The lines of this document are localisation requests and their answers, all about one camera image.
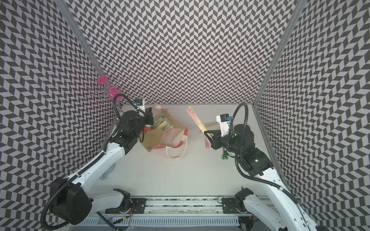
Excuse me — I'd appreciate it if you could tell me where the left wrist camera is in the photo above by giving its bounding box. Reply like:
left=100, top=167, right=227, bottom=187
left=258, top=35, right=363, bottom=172
left=134, top=98, right=145, bottom=115

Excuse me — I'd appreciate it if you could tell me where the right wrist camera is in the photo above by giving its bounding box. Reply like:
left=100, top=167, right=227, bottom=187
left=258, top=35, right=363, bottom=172
left=216, top=114, right=232, bottom=137

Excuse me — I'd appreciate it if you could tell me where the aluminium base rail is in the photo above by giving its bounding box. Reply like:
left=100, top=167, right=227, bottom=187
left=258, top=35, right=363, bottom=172
left=104, top=194, right=265, bottom=216

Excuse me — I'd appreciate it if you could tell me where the blue roll of tape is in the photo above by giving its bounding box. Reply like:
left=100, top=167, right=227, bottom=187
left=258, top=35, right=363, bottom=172
left=99, top=163, right=116, bottom=181

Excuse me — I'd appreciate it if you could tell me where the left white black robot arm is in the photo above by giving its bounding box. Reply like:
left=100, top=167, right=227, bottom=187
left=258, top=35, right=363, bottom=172
left=40, top=108, right=154, bottom=230

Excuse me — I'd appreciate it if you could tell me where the burlap red tote bag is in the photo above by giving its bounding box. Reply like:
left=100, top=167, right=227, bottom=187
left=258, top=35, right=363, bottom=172
left=142, top=105, right=188, bottom=160

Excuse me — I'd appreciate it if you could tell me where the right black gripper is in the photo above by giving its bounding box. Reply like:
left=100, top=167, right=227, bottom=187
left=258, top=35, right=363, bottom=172
left=205, top=129, right=244, bottom=156

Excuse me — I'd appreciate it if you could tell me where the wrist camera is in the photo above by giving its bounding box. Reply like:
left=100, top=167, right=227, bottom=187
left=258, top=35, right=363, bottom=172
left=134, top=98, right=145, bottom=115
left=216, top=114, right=232, bottom=137

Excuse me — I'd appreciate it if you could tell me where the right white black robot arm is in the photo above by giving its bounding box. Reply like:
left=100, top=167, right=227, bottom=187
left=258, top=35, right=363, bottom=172
left=204, top=124, right=328, bottom=231

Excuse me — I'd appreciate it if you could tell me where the green folding fan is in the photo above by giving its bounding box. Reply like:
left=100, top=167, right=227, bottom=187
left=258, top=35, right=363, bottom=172
left=221, top=149, right=233, bottom=160

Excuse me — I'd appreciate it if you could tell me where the pink blue folding fan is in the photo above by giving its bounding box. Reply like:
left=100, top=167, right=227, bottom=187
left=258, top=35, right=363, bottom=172
left=187, top=106, right=212, bottom=138

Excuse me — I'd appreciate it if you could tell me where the pink tassel folding fan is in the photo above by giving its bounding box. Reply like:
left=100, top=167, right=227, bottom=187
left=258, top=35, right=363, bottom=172
left=204, top=121, right=219, bottom=127

